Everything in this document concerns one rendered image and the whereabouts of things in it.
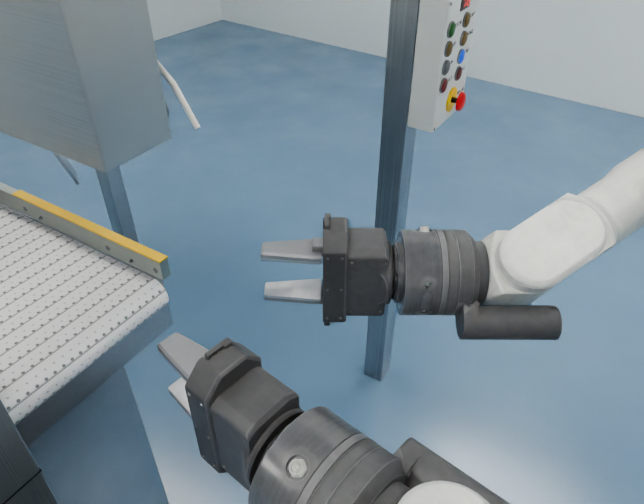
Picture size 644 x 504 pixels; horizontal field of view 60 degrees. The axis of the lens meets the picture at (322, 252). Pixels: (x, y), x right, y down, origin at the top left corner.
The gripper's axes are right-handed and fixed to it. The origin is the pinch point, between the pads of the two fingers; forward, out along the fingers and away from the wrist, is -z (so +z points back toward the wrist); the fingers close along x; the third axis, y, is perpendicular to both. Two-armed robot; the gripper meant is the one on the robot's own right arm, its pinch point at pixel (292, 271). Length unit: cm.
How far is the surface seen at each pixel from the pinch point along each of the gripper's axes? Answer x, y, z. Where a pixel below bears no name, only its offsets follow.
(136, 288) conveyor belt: 15.6, 15.0, -23.4
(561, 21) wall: 55, 297, 142
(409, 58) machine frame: 0, 67, 20
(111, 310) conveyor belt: 15.6, 10.5, -25.5
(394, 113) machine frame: 12, 68, 18
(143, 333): 23.7, 14.0, -23.7
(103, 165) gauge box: -6.5, 10.6, -21.3
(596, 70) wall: 78, 282, 164
